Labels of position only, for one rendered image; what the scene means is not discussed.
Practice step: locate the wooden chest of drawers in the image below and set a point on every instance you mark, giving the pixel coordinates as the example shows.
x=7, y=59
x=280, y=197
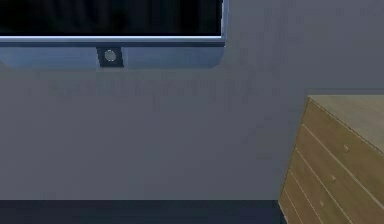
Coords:
x=336, y=160

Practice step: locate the blue framed window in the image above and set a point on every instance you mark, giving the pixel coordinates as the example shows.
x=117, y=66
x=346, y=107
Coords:
x=133, y=53

